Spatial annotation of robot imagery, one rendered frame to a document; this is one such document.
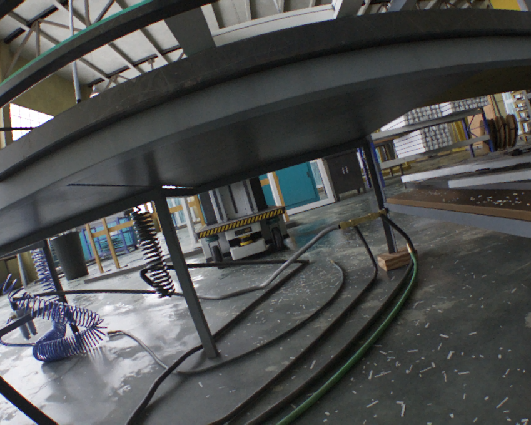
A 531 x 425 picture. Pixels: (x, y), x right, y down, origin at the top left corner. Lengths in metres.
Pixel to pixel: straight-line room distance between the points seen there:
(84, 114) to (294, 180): 4.96
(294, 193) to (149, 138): 4.94
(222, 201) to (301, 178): 2.81
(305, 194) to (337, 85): 4.94
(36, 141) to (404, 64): 0.37
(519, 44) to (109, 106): 0.46
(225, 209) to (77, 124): 2.30
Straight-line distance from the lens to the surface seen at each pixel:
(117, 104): 0.29
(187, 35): 0.77
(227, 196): 2.56
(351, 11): 0.90
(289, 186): 5.18
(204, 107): 0.28
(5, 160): 0.38
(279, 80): 0.28
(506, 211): 0.68
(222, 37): 0.90
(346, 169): 5.08
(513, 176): 0.81
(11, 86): 0.75
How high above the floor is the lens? 0.45
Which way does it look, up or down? 4 degrees down
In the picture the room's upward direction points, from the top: 16 degrees counter-clockwise
